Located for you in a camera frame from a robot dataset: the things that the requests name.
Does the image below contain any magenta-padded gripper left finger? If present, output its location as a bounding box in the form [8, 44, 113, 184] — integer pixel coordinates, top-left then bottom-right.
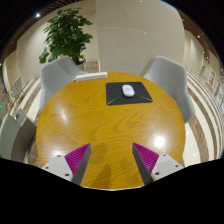
[41, 142, 92, 186]

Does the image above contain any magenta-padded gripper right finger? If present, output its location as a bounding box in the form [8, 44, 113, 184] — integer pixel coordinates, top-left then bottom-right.
[131, 142, 184, 186]

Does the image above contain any white cartoon-print computer mouse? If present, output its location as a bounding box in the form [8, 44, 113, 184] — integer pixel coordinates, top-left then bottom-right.
[121, 84, 136, 98]

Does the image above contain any black green-lined mouse pad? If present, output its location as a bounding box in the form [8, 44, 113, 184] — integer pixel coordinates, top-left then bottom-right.
[105, 81, 154, 107]

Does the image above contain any grey armchair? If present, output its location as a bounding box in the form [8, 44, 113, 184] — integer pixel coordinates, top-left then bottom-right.
[0, 108, 37, 163]

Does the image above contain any grey shell chair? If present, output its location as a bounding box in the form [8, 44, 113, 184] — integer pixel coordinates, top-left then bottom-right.
[39, 55, 88, 113]
[139, 55, 196, 124]

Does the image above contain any white power strip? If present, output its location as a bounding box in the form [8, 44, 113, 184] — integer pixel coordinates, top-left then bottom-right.
[75, 71, 109, 82]

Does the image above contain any small pale chair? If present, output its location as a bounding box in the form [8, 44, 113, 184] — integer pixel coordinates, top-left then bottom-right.
[9, 75, 24, 98]

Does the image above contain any large green potted plant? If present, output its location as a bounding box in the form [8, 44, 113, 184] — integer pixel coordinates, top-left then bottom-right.
[38, 8, 94, 72]

